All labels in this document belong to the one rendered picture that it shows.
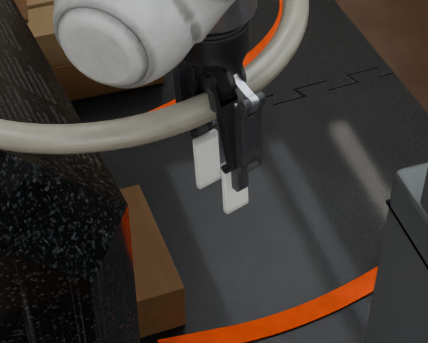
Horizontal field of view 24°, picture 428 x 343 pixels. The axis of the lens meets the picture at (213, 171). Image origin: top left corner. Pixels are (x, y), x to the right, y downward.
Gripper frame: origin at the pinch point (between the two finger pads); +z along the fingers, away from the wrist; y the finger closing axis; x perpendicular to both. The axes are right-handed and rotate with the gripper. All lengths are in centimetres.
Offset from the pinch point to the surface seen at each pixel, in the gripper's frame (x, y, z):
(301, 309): -41, 34, 85
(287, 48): -10.5, 1.4, -10.7
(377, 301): -21.3, -4.4, 32.8
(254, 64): -5.6, 0.8, -11.2
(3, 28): -3, 63, 15
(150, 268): -17, 52, 72
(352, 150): -81, 63, 84
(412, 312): -18.9, -12.7, 25.5
